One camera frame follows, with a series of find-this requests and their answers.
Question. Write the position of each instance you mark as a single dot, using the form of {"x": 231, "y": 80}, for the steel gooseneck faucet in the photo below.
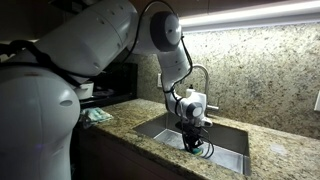
{"x": 206, "y": 80}

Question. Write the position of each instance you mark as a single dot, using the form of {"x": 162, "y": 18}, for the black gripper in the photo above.
{"x": 190, "y": 131}

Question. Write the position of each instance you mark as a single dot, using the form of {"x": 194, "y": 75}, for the white wall power outlet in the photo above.
{"x": 317, "y": 101}

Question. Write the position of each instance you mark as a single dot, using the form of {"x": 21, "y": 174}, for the black cooktop stove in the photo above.
{"x": 116, "y": 83}

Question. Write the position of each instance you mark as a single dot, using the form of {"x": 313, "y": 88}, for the dark wooden base cabinet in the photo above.
{"x": 116, "y": 156}

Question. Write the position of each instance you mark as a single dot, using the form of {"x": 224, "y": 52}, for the teal sponge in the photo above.
{"x": 197, "y": 151}

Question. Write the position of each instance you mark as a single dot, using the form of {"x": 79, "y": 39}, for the blue white cloth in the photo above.
{"x": 96, "y": 116}

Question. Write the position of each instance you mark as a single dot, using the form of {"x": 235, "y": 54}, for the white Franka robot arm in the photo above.
{"x": 83, "y": 43}

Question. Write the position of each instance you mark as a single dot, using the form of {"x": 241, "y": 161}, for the under-cabinet light strip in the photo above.
{"x": 250, "y": 15}

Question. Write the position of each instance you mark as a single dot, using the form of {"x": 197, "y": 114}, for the stainless steel sink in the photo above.
{"x": 230, "y": 140}

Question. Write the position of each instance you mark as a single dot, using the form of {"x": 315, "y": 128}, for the clear tape patch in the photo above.
{"x": 278, "y": 148}

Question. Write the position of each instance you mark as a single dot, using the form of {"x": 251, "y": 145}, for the white cooking pot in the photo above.
{"x": 85, "y": 90}

